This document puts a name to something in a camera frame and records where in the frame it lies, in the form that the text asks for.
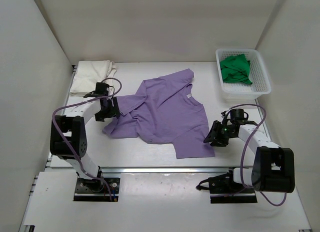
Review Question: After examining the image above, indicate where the cream white t-shirt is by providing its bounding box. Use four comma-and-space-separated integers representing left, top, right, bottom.
69, 60, 117, 96

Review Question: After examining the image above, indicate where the purple t-shirt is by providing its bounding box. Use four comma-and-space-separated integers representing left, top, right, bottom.
102, 69, 215, 159

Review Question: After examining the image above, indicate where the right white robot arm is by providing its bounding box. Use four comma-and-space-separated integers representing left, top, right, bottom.
203, 109, 295, 193

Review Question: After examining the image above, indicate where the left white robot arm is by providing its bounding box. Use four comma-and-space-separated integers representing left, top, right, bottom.
50, 80, 121, 180

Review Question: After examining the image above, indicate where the white plastic basket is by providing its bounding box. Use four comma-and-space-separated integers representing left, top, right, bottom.
215, 48, 271, 101

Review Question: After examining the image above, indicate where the green t-shirt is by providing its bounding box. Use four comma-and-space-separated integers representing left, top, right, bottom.
220, 54, 252, 85

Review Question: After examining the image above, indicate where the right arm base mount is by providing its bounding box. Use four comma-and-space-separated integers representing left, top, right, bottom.
196, 169, 258, 204

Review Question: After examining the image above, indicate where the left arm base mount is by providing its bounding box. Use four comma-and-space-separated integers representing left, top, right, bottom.
73, 176, 121, 203

